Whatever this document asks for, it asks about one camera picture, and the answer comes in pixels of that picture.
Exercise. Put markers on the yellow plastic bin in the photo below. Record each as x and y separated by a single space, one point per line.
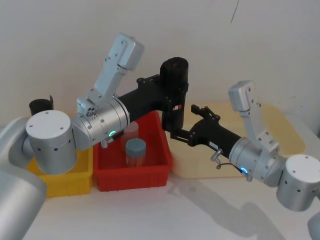
70 182

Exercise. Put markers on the black open cup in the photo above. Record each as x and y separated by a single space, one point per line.
40 105

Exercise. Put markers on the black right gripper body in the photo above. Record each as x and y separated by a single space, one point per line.
212 137

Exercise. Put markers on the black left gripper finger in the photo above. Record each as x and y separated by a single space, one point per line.
148 78
176 102

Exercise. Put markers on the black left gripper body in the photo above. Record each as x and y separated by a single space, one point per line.
142 100

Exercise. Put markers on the red plastic bin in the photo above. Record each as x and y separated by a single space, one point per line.
155 160

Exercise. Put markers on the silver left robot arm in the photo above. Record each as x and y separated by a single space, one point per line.
50 140

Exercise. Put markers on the clear jar with grey lid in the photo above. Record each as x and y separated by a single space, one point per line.
135 152

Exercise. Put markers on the clear plastic jar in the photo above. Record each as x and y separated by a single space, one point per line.
131 130

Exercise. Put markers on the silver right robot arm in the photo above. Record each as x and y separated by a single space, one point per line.
265 155

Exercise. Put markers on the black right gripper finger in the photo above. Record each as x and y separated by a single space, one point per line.
181 135
206 113

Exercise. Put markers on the pale wooden tray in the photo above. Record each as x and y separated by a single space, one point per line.
225 112

